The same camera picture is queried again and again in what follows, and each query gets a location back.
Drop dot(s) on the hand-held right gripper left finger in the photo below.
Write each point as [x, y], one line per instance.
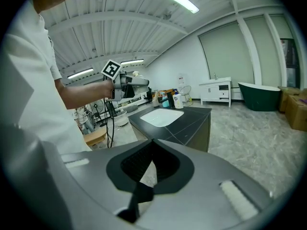
[96, 176]

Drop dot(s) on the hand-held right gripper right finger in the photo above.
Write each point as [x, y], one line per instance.
[204, 176]

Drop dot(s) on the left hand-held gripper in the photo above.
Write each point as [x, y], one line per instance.
[111, 69]

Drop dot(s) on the small metal-lidded jar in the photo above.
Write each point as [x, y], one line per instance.
[136, 73]

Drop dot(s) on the person's left forearm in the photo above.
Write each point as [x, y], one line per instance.
[86, 93]

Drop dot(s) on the teal spray bottle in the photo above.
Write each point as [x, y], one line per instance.
[164, 100]

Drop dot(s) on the black vanity cabinet with countertop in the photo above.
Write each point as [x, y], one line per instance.
[199, 135]

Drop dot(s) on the white sink basin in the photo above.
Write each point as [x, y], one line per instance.
[160, 116]

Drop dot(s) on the white soap pump bottle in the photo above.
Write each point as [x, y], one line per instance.
[178, 101]

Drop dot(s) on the black sink countertop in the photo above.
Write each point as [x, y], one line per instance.
[192, 121]

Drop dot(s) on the grey cushion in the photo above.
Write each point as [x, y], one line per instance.
[132, 108]

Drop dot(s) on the round standing fan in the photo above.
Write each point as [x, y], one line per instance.
[97, 106]

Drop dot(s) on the black faucet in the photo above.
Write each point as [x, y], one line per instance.
[169, 100]

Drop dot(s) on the wooden stool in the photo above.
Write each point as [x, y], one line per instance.
[96, 135]

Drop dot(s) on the white vanity cabinet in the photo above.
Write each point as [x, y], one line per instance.
[216, 92]

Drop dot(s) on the person's white shirt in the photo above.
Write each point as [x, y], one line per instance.
[36, 85]

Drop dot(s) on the dark green bathtub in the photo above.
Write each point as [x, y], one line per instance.
[260, 97]

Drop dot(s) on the cardboard box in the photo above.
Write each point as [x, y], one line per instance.
[286, 97]
[297, 111]

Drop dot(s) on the white wall poster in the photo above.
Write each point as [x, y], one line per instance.
[181, 78]

